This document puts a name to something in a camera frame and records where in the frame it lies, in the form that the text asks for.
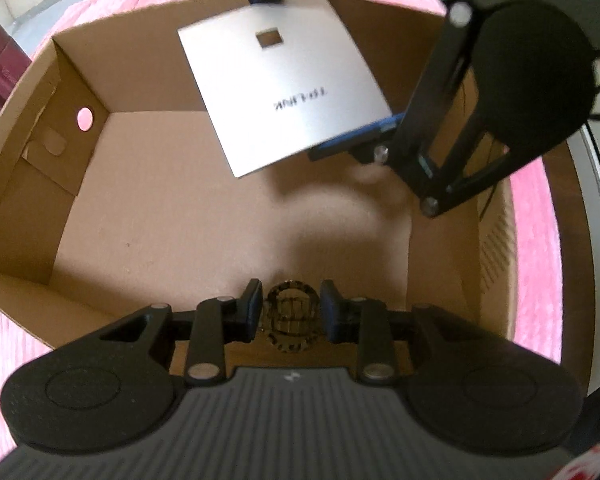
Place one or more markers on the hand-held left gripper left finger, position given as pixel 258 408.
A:
pixel 253 307

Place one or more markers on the silver square device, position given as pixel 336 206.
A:
pixel 280 85

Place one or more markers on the brown cardboard box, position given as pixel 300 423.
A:
pixel 180 230

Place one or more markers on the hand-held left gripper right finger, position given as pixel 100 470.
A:
pixel 330 310

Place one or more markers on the pink fluffy blanket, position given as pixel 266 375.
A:
pixel 10 395

